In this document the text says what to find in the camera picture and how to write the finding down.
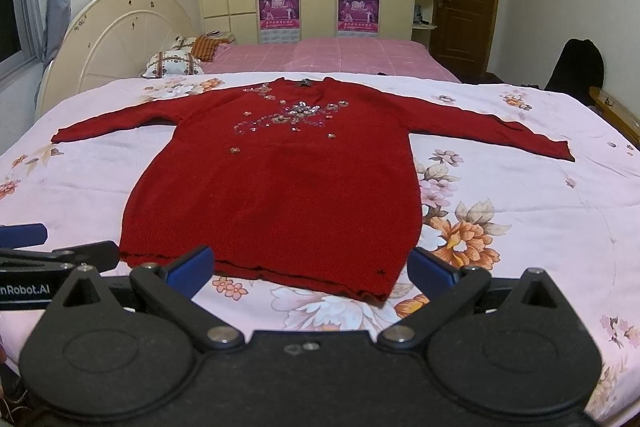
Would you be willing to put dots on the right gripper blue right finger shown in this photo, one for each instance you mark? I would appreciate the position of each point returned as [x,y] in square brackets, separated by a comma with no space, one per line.
[451,294]

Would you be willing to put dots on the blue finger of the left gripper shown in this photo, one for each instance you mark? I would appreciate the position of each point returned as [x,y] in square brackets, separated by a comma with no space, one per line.
[20,236]

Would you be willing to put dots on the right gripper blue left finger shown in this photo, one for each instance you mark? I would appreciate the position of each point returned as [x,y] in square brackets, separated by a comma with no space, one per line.
[168,292]

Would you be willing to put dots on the red embellished knit sweater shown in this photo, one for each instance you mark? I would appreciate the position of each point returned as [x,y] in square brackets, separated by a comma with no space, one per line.
[307,185]

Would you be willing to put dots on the white floral bed quilt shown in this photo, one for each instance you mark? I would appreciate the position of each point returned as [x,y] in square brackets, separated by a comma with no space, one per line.
[497,207]

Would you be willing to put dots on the cream arched headboard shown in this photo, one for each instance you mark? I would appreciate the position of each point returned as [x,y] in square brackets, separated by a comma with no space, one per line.
[110,40]

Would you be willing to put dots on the white patterned pillow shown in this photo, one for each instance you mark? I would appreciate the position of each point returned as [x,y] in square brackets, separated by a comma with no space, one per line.
[172,63]

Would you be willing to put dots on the pink checked bed sheet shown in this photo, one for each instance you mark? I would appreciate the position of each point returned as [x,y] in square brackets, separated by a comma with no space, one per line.
[372,56]

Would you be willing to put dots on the orange knitted pillow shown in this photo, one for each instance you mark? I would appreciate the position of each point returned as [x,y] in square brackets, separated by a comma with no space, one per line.
[205,47]

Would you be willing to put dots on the black bag on chair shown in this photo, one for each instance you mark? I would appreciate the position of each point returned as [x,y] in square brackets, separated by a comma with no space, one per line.
[580,67]

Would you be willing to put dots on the lower right purple poster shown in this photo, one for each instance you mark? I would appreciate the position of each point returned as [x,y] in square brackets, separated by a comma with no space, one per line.
[355,17]

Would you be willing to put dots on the purple poster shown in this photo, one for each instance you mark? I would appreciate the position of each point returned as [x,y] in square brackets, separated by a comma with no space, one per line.
[278,14]
[355,17]

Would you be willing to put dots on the lower left purple poster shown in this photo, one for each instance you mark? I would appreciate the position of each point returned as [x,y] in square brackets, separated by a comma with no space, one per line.
[278,14]

